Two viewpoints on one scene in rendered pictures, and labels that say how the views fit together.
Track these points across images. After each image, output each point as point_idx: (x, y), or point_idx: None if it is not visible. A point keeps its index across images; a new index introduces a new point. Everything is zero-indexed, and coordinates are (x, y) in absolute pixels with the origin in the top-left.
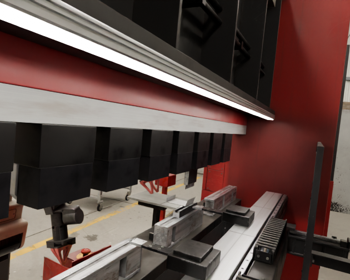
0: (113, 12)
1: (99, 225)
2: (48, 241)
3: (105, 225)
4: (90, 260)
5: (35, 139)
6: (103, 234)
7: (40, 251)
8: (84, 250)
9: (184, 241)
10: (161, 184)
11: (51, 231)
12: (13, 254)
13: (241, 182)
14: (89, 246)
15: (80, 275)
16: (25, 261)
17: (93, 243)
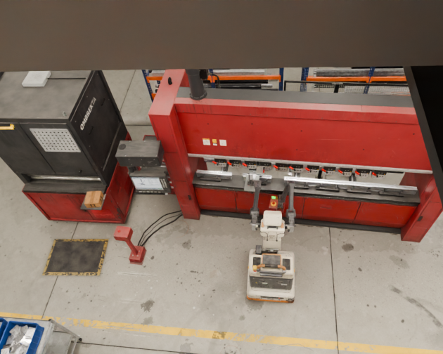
0: None
1: (120, 315)
2: (282, 206)
3: (119, 310)
4: (298, 180)
5: None
6: (138, 300)
7: (184, 321)
8: (274, 202)
9: (289, 164)
10: (131, 235)
11: (149, 341)
12: (196, 334)
13: (193, 166)
14: (163, 297)
15: (304, 178)
16: (200, 318)
17: (157, 297)
